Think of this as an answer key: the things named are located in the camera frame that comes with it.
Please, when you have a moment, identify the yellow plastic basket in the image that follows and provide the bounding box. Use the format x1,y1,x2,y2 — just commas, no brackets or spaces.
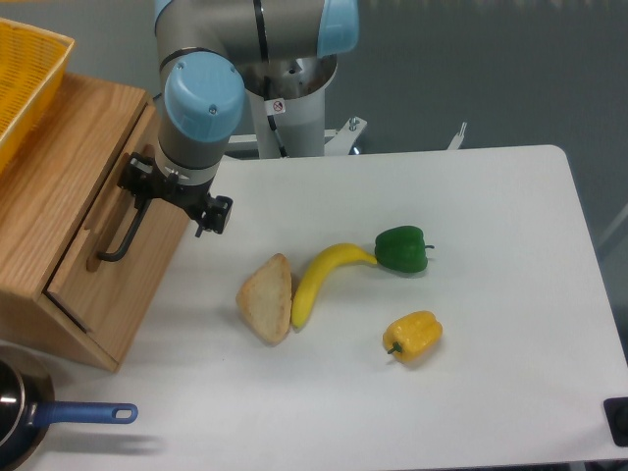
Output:
1,19,75,169

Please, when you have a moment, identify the yellow banana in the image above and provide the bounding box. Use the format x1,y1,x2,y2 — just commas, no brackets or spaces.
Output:
290,243,377,330

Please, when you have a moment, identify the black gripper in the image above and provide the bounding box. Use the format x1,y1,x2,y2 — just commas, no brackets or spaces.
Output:
118,152,234,237

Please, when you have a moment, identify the blue-handled frying pan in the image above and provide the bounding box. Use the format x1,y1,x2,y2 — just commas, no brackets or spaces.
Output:
1,345,138,470

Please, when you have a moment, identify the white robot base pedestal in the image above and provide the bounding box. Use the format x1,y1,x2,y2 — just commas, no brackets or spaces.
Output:
227,55,368,159

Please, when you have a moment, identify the black corner clamp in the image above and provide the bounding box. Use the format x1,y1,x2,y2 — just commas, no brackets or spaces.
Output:
603,396,628,447

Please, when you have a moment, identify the wooden top drawer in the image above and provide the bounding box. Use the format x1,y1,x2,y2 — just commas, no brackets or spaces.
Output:
47,105,188,371

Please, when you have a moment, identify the yellow bell pepper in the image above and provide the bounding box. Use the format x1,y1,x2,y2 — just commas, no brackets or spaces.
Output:
383,311,443,363

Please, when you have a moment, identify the green bell pepper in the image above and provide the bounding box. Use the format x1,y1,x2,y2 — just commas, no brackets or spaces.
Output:
375,226,433,274

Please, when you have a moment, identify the wooden drawer cabinet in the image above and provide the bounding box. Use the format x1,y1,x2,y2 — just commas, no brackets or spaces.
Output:
1,74,188,371

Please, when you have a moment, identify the black metal drawer handle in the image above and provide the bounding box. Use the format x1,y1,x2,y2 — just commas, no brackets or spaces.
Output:
96,199,151,263

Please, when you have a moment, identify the triangular bread slice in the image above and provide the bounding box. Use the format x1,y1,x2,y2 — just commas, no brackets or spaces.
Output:
235,253,292,345

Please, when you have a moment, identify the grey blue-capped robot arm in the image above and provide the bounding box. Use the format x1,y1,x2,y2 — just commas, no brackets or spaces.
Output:
118,1,359,234

